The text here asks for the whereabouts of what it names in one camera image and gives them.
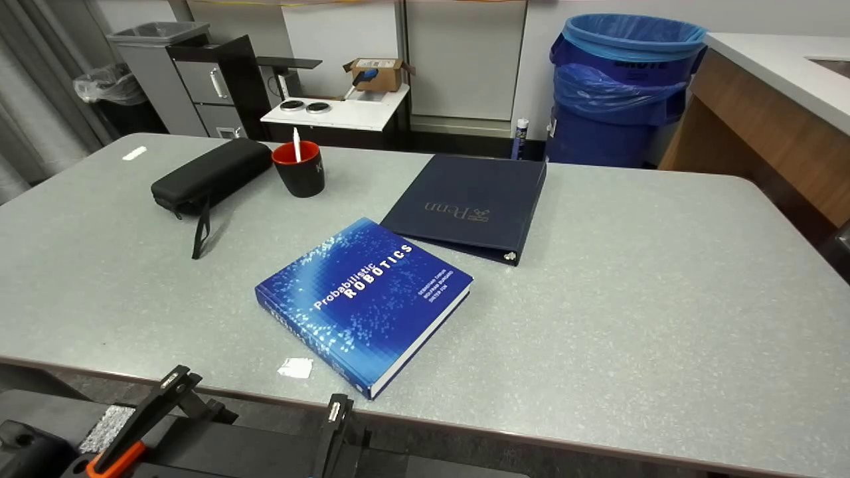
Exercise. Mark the silver pen white tip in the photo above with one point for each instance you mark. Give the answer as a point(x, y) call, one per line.
point(296, 145)

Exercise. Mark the black cup red inside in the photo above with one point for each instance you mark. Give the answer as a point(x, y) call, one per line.
point(300, 178)

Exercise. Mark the navy Penn binder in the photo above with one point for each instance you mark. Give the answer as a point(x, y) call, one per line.
point(469, 202)

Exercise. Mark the blue robotics hardcover book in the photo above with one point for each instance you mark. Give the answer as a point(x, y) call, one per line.
point(353, 301)

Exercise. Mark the small white side table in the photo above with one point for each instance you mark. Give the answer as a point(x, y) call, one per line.
point(353, 112)

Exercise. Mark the cardboard box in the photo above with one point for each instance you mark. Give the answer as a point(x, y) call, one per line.
point(375, 75)

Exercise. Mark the white paper scrap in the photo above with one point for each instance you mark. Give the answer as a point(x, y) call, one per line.
point(296, 368)

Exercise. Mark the black stand with shelf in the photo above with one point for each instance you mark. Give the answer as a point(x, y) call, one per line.
point(286, 66)

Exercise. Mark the blue trash bin with bag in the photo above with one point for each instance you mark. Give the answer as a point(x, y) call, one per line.
point(614, 96)

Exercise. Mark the grey file cabinet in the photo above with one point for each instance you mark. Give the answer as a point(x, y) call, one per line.
point(168, 83)

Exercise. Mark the white tape piece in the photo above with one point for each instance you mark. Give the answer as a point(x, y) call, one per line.
point(133, 153)

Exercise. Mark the black bin with clear bag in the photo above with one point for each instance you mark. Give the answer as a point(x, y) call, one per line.
point(110, 94)

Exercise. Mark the wooden counter with grey top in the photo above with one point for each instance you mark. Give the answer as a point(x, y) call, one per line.
point(771, 115)

